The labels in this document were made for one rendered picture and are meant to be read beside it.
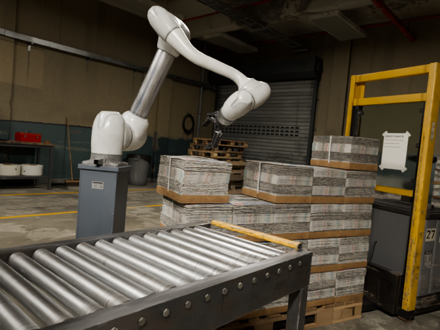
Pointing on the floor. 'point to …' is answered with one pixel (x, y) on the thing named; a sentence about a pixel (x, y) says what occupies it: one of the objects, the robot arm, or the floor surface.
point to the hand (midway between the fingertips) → (206, 136)
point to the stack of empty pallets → (217, 149)
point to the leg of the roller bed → (296, 310)
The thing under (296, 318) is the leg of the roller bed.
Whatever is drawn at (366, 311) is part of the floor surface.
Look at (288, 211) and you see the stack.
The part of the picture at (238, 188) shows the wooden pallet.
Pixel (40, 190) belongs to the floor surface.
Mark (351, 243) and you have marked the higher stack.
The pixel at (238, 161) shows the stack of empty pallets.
